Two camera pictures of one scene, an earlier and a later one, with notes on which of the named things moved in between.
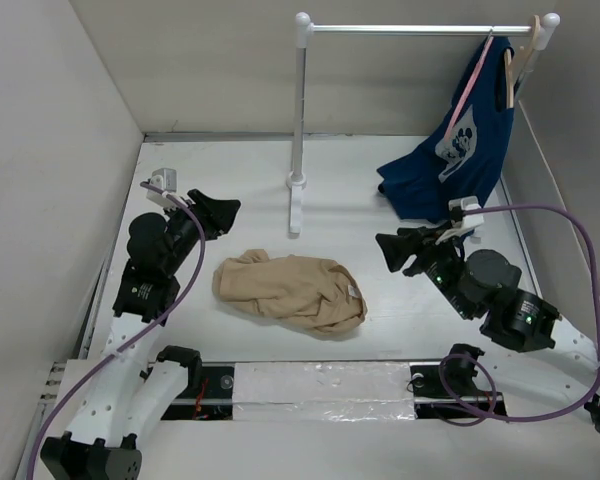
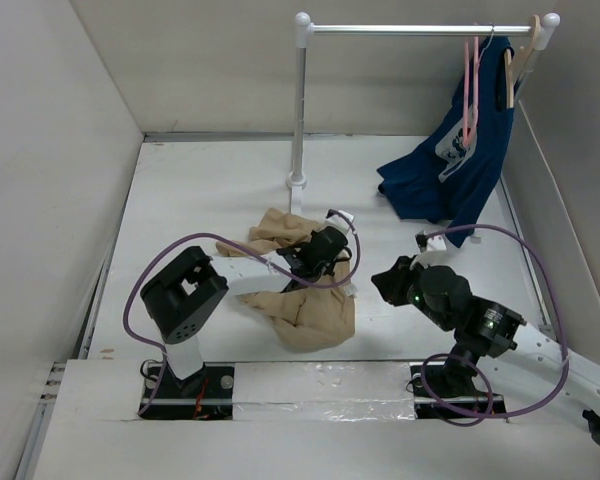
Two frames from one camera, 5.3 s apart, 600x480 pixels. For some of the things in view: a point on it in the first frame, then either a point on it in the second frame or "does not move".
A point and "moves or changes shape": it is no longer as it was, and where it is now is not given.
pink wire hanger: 468,90 moves or changes shape
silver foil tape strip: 323,391 does not move
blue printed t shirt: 462,168 does not move
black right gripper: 395,248 → 390,283
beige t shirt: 313,291 moves or changes shape
